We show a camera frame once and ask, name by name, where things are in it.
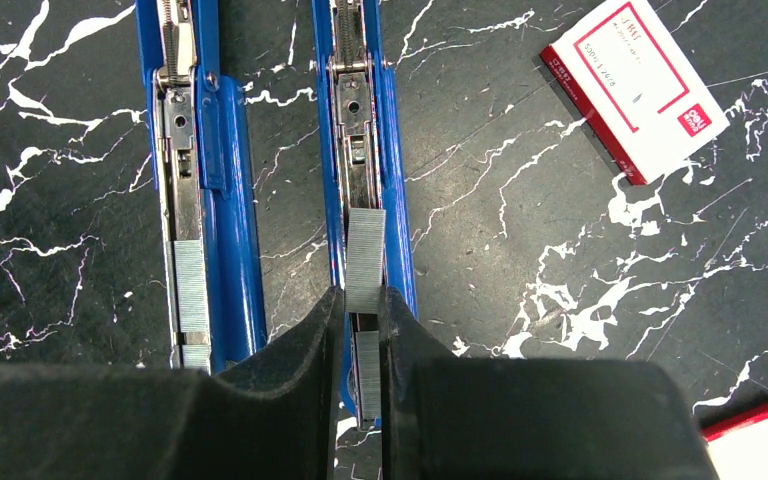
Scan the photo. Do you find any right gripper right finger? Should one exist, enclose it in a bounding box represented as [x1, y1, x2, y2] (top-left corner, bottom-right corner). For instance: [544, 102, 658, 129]
[378, 287, 716, 479]

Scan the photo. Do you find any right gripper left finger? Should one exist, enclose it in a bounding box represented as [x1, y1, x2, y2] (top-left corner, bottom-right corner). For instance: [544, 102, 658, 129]
[0, 287, 344, 479]

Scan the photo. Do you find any grey staple strip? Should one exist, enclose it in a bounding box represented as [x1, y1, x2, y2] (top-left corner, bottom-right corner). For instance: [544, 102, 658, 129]
[345, 208, 386, 314]
[355, 331, 381, 425]
[172, 240, 211, 346]

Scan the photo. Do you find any staple box tray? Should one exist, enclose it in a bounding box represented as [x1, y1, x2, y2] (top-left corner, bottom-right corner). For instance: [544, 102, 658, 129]
[702, 403, 768, 479]

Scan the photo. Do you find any small red staple box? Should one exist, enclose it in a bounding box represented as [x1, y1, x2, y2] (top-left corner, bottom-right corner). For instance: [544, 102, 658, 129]
[540, 1, 729, 185]

